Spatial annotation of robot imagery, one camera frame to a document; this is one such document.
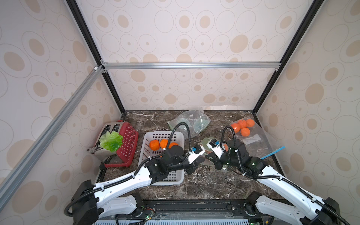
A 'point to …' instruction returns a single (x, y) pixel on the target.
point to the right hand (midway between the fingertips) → (211, 154)
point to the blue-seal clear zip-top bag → (259, 144)
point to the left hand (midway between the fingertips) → (207, 161)
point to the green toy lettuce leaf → (111, 141)
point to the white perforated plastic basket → (173, 177)
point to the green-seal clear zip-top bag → (206, 149)
